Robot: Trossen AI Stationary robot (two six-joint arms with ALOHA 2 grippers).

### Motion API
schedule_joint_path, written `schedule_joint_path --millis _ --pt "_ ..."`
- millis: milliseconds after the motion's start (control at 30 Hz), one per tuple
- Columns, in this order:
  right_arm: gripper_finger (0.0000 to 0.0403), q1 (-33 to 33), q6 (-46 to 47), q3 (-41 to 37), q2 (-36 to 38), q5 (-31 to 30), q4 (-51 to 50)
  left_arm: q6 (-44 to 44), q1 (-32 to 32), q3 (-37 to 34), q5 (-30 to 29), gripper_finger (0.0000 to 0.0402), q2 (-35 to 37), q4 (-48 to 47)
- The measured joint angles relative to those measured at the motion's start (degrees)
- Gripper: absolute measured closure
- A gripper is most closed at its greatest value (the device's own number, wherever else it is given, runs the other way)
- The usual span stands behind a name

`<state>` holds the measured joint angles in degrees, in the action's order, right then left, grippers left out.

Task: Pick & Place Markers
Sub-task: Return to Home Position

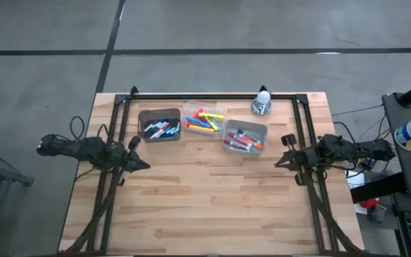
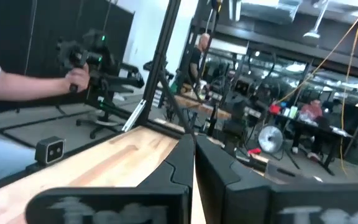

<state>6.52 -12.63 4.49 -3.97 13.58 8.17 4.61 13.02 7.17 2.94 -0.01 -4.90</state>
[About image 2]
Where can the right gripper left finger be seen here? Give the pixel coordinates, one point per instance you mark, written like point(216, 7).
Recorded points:
point(179, 168)

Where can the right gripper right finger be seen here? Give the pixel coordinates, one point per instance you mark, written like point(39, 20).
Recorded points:
point(228, 193)

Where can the person's forearm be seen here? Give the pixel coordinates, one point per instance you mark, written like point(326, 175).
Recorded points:
point(26, 88)

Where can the black background robot arm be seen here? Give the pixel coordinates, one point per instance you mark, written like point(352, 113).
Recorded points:
point(239, 102)

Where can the small red object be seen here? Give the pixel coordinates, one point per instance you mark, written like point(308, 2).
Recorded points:
point(255, 151)

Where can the silver round fan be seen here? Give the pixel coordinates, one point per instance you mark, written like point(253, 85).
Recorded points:
point(270, 139)

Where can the black office chair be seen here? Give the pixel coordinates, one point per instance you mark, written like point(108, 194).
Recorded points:
point(102, 119)

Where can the person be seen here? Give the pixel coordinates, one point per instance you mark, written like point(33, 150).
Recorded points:
point(196, 59)
point(312, 110)

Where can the wooden desk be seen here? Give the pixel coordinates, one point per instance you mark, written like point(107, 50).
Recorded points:
point(319, 129)

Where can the person's hand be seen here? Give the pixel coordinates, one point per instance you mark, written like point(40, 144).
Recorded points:
point(78, 77)

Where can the person's leg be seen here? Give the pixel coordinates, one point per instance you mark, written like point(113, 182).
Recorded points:
point(2, 158)

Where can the silver aluminium bracket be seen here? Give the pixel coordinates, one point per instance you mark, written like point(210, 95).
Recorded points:
point(134, 115)

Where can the black aluminium frame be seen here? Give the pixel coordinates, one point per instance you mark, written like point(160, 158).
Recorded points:
point(158, 62)

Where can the black table-level camera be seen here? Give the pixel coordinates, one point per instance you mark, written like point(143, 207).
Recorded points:
point(50, 151)

